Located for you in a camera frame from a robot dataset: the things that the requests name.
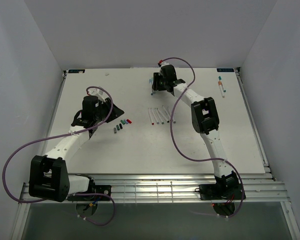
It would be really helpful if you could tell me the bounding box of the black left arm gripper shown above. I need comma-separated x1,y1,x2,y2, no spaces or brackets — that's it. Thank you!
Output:
94,97,125,123

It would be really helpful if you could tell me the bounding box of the light green cap marker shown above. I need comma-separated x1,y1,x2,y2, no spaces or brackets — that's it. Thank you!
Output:
149,78,154,96

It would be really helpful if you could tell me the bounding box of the black cap marker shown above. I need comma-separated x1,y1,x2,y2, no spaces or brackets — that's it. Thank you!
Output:
162,106,170,123

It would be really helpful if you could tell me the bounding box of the lavender cap marker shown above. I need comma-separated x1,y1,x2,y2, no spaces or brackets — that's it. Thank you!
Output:
151,108,160,124

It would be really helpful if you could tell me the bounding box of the red cap marker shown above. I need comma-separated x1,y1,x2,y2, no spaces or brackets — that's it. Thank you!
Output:
148,108,155,125

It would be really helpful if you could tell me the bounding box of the light blue cap marker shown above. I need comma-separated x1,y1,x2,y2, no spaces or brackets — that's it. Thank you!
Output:
148,78,154,96

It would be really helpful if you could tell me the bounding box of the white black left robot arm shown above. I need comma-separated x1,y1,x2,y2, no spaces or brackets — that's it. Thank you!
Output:
28,95,125,202

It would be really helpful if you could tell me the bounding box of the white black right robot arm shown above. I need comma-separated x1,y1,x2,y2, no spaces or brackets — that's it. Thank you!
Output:
152,61,245,201

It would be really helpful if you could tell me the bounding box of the left corner label sticker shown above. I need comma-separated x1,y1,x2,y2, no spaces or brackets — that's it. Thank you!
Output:
67,69,86,74

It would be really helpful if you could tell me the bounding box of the corner label sticker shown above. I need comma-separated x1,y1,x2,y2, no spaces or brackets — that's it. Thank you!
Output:
67,69,86,74
216,68,235,73

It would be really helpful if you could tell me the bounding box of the teal cap marker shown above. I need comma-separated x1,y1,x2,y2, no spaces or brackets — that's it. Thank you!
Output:
218,76,226,93

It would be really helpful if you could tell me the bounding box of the orange cap marker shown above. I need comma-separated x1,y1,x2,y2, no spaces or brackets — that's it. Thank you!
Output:
218,80,225,98

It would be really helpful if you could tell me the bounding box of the right corner label sticker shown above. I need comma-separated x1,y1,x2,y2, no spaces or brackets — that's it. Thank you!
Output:
216,68,235,73

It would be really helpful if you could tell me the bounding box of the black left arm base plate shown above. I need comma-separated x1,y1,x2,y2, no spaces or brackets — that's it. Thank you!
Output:
67,184,112,202

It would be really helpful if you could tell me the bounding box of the aluminium table frame rail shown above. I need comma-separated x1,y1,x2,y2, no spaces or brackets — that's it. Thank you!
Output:
18,172,291,205

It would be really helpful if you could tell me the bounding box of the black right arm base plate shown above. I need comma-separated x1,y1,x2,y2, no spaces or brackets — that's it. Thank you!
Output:
194,183,243,201

